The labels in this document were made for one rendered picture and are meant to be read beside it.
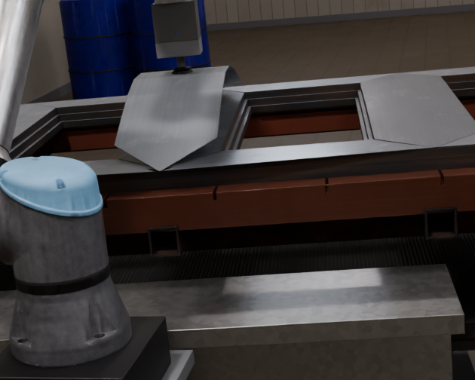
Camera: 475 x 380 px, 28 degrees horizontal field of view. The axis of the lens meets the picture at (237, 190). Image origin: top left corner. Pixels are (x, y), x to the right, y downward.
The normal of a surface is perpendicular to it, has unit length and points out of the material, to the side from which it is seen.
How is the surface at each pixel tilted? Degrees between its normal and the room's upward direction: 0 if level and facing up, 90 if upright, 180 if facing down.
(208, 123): 21
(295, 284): 0
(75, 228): 89
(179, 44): 90
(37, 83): 90
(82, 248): 89
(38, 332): 71
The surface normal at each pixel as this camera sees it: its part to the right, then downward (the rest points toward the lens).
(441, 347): -0.08, 0.28
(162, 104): -0.12, -0.81
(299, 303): -0.10, -0.96
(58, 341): -0.04, -0.05
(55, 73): 0.98, -0.04
